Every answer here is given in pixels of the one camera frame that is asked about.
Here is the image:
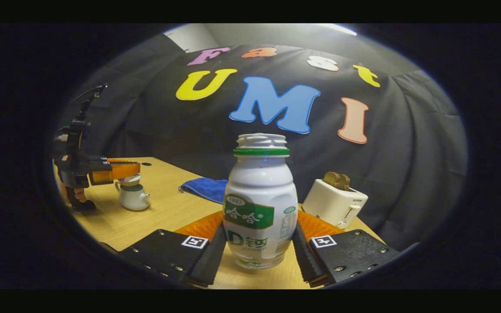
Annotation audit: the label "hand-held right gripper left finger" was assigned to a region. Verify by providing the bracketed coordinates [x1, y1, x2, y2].
[119, 210, 227, 288]

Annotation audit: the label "white plastic water bottle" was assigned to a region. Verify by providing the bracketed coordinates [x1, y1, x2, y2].
[223, 132, 299, 270]

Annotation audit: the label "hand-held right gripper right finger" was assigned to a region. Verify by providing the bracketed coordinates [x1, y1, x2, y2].
[292, 210, 402, 288]

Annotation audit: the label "white toaster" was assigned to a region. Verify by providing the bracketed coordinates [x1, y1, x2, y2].
[301, 179, 369, 230]

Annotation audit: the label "white ceramic teacup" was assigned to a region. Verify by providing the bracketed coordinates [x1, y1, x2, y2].
[114, 183, 151, 212]

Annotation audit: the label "white teacup lid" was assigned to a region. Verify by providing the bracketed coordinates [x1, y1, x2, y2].
[119, 173, 143, 187]

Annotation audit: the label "blue towel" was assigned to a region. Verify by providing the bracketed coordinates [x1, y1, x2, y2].
[178, 177, 230, 205]

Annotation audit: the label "black backdrop cloth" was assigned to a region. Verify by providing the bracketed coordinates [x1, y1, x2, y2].
[58, 33, 469, 253]

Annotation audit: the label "brown bread slices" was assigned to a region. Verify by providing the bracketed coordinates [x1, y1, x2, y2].
[323, 171, 351, 191]

